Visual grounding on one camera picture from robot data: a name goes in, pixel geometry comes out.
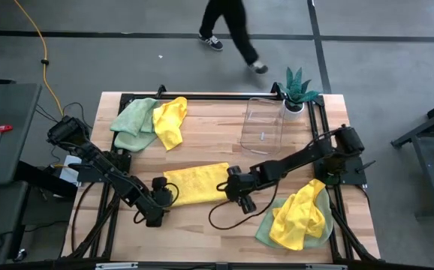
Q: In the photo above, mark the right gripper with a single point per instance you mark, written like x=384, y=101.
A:
x=234, y=187

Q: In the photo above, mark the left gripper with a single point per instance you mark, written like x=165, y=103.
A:
x=163, y=197

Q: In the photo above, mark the yellow microfiber towel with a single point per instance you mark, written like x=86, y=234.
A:
x=198, y=183
x=296, y=217
x=170, y=123

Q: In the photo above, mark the clear plastic bin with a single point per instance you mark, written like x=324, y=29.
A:
x=262, y=127

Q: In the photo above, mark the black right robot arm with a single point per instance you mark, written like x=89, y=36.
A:
x=296, y=159

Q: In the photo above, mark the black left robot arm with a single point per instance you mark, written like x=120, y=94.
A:
x=100, y=165

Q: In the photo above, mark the green microfiber towel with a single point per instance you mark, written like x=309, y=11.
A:
x=132, y=116
x=266, y=225

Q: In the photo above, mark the white box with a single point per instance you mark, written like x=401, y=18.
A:
x=68, y=174

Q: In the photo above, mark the green plant in white pot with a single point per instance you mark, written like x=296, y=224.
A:
x=295, y=90

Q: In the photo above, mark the person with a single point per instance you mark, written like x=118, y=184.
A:
x=235, y=22

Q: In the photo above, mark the dark grey side table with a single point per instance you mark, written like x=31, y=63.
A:
x=14, y=101

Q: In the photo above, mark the silver metal bracket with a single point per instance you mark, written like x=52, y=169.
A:
x=326, y=267
x=115, y=266

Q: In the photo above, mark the black aluminium table frame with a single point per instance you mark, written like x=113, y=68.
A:
x=220, y=96

